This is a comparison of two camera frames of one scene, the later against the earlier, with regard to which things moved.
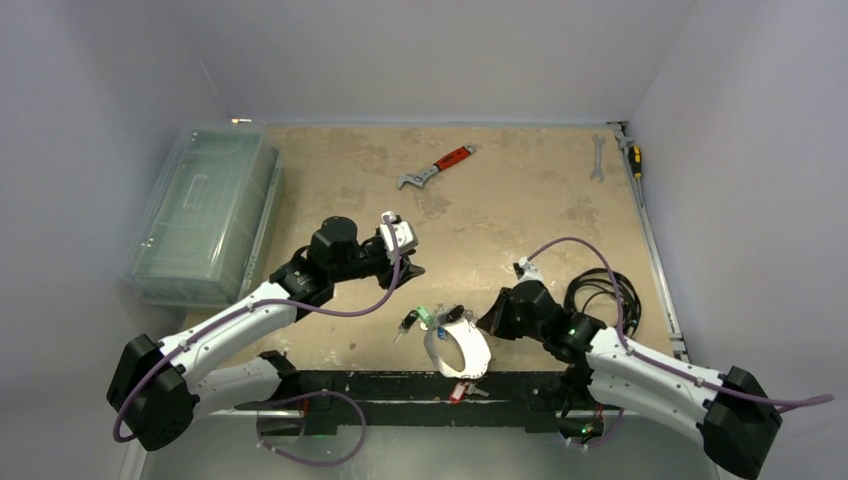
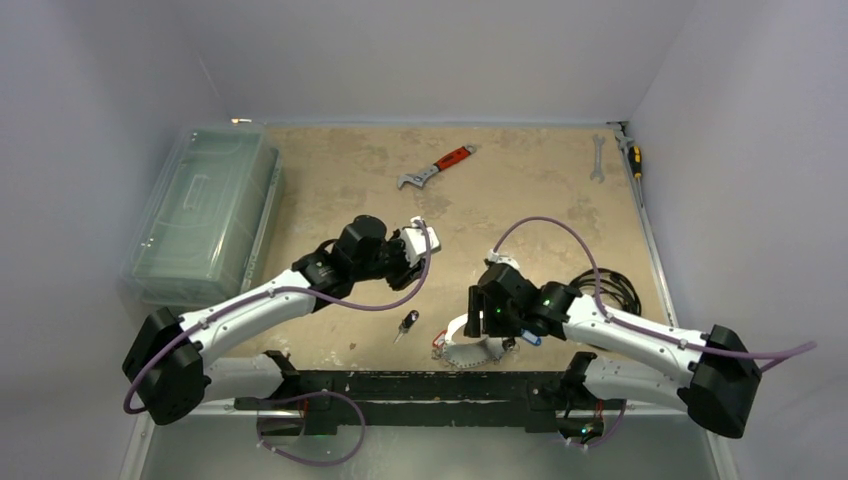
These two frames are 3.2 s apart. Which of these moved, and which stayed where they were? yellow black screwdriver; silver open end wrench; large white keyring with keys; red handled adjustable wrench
Moved: large white keyring with keys
Stayed: red handled adjustable wrench; silver open end wrench; yellow black screwdriver
